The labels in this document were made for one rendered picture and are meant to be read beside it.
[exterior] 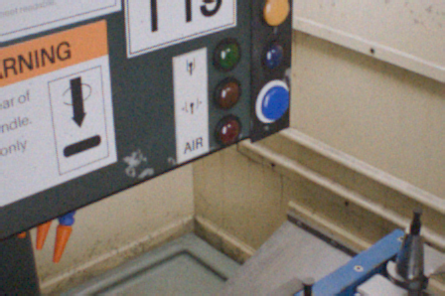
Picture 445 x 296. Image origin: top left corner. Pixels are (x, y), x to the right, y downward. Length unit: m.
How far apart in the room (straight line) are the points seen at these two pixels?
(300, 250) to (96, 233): 0.56
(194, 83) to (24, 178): 0.15
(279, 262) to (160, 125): 1.23
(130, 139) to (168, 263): 1.60
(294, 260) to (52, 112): 1.31
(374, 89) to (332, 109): 0.14
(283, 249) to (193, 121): 1.23
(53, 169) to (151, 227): 1.59
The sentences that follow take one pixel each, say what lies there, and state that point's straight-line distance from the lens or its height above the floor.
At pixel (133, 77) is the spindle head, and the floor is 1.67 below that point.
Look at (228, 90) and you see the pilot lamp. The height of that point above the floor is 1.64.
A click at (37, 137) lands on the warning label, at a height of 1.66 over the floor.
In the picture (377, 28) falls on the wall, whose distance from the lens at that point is 1.43.
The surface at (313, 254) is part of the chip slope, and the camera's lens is 1.73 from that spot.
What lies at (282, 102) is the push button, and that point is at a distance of 0.60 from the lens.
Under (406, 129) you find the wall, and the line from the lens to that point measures 1.47.
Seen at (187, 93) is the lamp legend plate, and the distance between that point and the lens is 0.54.
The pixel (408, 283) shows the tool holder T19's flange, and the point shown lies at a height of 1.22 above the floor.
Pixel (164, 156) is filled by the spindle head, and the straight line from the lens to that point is 0.55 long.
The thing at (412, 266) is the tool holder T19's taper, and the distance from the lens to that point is 1.04.
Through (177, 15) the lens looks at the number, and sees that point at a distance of 0.51.
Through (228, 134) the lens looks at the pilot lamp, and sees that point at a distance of 0.57.
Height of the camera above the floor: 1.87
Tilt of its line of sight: 26 degrees down
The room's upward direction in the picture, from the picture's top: straight up
